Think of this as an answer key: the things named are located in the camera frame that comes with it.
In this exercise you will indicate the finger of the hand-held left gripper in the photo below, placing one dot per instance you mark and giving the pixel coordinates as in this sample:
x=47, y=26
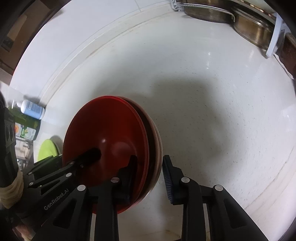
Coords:
x=90, y=156

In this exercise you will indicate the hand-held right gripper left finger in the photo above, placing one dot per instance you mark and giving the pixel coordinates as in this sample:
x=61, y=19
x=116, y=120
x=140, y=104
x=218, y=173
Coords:
x=128, y=176

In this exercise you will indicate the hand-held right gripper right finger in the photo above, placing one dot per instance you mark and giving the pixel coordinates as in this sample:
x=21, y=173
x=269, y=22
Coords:
x=167, y=183

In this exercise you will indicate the red and black bowl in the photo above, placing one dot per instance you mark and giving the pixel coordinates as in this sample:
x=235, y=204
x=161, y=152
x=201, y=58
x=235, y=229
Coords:
x=104, y=125

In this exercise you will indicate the green plate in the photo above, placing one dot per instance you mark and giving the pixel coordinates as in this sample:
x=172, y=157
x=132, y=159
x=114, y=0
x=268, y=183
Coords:
x=46, y=148

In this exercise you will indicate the pink bowl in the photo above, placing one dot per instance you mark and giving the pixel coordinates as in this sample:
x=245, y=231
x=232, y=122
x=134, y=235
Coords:
x=154, y=139

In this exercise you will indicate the person's left hand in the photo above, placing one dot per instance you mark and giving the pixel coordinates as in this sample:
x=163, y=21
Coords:
x=11, y=192

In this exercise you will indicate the green dish soap bottle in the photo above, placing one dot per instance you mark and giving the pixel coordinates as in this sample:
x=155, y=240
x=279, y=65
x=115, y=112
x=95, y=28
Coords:
x=25, y=132

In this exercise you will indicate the white pump lotion bottle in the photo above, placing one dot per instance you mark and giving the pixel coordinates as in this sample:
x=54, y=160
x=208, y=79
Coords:
x=32, y=110

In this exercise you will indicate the wide steel pot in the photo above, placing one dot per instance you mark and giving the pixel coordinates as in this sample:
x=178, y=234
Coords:
x=208, y=14

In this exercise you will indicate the white steel kitchen rack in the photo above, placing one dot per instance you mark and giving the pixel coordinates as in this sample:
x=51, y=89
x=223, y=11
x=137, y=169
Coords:
x=275, y=39

